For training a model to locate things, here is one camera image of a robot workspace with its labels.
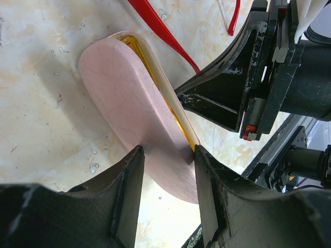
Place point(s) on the red sunglasses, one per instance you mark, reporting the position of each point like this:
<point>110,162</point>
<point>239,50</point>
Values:
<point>155,23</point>

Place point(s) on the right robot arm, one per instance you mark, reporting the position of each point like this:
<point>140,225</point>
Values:
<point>309,92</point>

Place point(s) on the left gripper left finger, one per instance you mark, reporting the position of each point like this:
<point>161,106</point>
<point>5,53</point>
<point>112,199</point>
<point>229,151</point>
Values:
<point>101,212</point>

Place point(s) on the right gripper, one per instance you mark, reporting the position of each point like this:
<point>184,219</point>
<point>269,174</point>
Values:
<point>265,49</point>

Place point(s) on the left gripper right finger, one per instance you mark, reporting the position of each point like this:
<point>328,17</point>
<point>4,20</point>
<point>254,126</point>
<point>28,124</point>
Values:
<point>236,212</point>

